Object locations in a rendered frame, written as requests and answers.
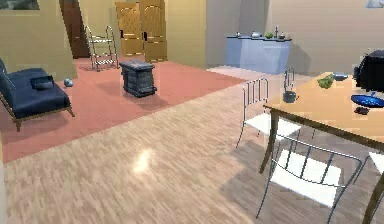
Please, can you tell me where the dark grey chest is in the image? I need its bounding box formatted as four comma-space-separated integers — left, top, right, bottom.
119, 59, 158, 98

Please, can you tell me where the pale blue sideboard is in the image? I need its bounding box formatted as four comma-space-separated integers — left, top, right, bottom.
224, 35, 293, 76

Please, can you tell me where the light wooden room door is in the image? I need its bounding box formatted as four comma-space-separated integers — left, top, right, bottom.
115, 1, 145, 57
138, 0, 168, 64

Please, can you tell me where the dark grey cup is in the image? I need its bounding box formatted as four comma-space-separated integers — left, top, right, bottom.
282, 90, 298, 104

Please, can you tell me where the green vegetable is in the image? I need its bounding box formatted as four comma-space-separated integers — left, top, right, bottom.
316, 73, 335, 90

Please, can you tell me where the wooden dining table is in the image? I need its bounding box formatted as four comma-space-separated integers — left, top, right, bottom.
259, 71, 384, 224

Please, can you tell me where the dark brown room door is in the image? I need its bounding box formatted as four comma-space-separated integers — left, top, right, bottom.
59, 0, 91, 60

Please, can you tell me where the dark blue sofa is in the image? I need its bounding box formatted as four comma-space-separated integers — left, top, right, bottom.
0, 58, 76, 132

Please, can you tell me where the blue plate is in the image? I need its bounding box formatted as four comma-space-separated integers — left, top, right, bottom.
350, 93, 384, 109

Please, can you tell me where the white metal frame chair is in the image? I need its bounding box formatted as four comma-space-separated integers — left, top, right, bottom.
235, 77, 302, 149
255, 134, 364, 224

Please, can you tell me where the metal wire shelf rack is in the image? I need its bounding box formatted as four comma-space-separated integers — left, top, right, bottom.
84, 25, 120, 72

